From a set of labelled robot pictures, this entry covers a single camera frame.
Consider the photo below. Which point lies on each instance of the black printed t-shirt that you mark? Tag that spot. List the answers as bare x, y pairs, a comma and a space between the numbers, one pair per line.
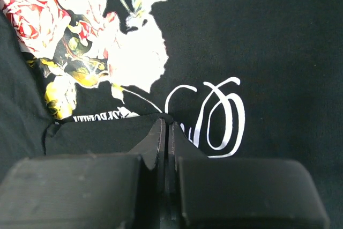
242, 78

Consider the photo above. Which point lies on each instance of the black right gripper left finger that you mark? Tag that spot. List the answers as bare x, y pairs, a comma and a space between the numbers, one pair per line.
118, 190

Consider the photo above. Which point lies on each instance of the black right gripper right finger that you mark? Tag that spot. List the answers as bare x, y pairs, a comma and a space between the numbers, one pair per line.
241, 192

